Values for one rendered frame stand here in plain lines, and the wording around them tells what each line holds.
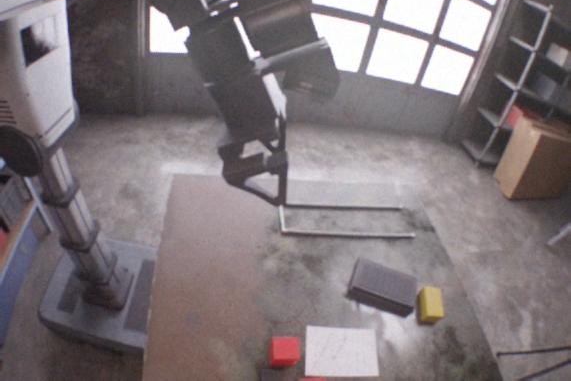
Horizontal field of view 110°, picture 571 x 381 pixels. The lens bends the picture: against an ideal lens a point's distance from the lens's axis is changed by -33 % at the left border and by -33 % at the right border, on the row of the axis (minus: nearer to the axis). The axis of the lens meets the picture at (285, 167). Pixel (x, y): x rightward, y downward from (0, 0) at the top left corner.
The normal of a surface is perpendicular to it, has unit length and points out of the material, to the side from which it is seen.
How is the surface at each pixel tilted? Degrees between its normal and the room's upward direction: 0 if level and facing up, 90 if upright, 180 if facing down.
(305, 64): 90
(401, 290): 0
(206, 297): 0
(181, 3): 90
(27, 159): 90
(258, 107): 90
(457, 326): 0
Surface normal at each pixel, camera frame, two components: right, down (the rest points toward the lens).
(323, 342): 0.18, -0.77
